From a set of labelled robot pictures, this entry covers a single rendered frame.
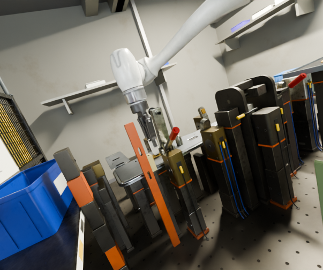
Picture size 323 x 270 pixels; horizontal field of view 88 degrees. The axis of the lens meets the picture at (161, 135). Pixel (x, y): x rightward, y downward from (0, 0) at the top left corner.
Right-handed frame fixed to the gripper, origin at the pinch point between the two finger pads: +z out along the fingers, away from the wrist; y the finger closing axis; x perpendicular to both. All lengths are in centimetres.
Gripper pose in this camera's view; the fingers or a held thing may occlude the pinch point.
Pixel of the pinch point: (154, 146)
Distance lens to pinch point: 74.6
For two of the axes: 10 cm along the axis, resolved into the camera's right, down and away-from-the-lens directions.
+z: 3.3, 9.2, 2.2
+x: -8.5, 3.9, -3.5
